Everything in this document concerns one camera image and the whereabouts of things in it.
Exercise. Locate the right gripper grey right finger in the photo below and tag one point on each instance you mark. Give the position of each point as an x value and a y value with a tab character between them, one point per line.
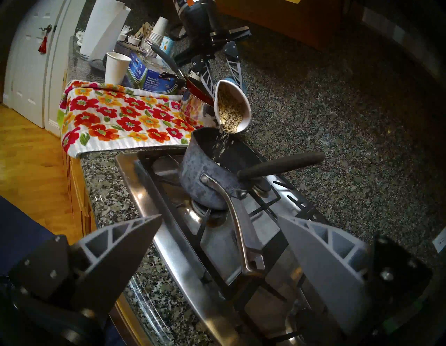
331	272

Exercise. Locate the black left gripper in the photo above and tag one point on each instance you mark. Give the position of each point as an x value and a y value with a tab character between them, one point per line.
209	28

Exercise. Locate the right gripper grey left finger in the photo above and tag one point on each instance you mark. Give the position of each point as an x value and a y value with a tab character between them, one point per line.
104	265

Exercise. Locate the blue oatmeal paper cup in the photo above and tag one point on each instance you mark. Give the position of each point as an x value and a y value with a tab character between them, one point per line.
228	84

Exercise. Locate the oats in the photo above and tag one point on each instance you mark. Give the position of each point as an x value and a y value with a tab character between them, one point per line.
230	111

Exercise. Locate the steel pot red inside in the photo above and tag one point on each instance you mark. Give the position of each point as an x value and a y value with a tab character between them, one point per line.
195	104

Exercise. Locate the wooden stir sticks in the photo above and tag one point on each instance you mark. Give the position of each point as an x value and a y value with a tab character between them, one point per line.
146	29

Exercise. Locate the white cup coloured drops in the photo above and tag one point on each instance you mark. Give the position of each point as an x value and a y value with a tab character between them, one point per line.
167	45

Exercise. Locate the wooden base cabinets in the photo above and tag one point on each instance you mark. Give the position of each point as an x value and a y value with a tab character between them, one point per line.
78	202

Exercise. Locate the stainless steel gas cooktop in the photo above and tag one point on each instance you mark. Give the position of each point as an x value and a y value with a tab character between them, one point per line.
174	251

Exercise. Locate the stack of white cups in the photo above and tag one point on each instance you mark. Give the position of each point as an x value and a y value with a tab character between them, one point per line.
159	29

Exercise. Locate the blue foil roll box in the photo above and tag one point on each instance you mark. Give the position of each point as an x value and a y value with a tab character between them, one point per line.
146	75

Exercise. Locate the wooden upper cabinet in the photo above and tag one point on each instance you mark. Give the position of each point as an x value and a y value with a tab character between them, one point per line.
278	21

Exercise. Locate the speckled grey container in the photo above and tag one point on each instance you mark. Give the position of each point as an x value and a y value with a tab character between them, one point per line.
125	49

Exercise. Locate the plain white paper cup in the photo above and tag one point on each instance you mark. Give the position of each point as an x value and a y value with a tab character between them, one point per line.
116	69

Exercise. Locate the dark speckled saucepan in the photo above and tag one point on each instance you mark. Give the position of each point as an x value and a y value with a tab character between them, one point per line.
198	174

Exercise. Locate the floral kitchen towel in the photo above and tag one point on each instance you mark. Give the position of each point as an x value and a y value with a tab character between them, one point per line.
118	122

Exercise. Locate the black round lid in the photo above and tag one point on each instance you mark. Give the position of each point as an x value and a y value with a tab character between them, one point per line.
95	66

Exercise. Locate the white paper towel roll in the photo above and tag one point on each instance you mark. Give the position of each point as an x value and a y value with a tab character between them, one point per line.
102	28

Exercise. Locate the red tassel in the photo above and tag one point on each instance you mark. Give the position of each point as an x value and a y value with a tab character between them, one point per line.
43	45

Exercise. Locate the white panelled door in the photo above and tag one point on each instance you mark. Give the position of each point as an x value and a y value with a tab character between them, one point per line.
24	69

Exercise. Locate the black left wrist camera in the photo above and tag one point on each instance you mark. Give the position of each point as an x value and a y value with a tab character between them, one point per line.
183	5

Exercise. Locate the white wall power outlet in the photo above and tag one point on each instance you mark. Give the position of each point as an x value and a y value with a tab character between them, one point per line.
440	240

